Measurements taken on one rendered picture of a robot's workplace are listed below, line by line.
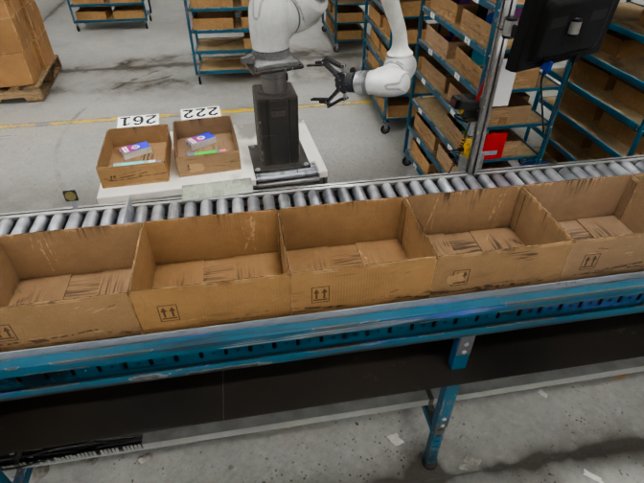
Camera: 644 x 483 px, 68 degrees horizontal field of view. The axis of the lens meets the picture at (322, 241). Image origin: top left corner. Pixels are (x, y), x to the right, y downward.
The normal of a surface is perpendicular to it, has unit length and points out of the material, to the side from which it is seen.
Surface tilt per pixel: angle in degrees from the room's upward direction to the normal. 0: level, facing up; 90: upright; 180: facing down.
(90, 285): 0
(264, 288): 90
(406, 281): 91
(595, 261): 90
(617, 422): 0
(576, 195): 89
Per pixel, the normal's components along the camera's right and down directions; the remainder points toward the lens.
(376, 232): 0.17, 0.61
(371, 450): 0.00, -0.78
